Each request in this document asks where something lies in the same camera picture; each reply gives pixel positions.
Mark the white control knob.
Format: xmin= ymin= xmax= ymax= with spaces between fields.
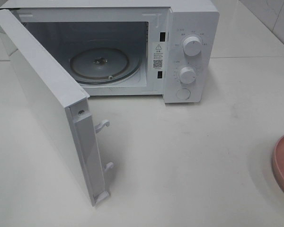
xmin=182 ymin=35 xmax=203 ymax=57
xmin=178 ymin=67 xmax=196 ymax=84

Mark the white microwave oven body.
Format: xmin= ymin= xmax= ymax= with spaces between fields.
xmin=0 ymin=0 xmax=219 ymax=103

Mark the white warning label sticker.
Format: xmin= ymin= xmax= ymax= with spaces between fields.
xmin=151 ymin=42 xmax=166 ymax=70

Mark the white microwave door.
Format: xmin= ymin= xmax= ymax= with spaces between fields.
xmin=0 ymin=9 xmax=113 ymax=205

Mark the glass microwave turntable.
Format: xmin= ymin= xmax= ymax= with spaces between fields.
xmin=70 ymin=47 xmax=142 ymax=85

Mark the round white door button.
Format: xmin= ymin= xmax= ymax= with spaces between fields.
xmin=176 ymin=88 xmax=191 ymax=100

